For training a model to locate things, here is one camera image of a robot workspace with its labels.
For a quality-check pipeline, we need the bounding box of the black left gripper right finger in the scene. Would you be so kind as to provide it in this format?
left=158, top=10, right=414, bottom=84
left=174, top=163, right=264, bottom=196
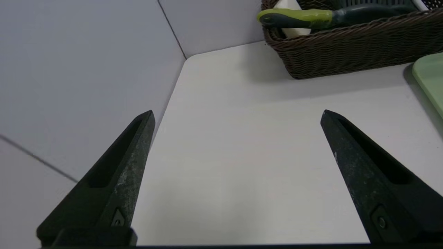
left=320, top=110, right=443, bottom=244

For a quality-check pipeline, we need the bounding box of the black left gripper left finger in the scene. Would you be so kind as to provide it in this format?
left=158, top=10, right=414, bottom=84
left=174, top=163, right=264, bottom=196
left=36, top=110, right=155, bottom=246

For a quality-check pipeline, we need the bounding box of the dark brush with green handle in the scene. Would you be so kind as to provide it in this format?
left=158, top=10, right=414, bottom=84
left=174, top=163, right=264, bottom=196
left=257, top=0, right=419, bottom=29

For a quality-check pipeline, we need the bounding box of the white sponge block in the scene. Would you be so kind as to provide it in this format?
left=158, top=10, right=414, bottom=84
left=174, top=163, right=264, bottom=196
left=273, top=0, right=312, bottom=39

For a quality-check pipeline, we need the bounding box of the dark brown wicker basket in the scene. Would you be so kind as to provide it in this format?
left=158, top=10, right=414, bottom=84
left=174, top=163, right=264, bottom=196
left=261, top=0, right=443, bottom=80

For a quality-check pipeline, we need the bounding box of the light green plastic tray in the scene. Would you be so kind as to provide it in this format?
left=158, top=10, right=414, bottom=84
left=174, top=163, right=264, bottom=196
left=412, top=53, right=443, bottom=120

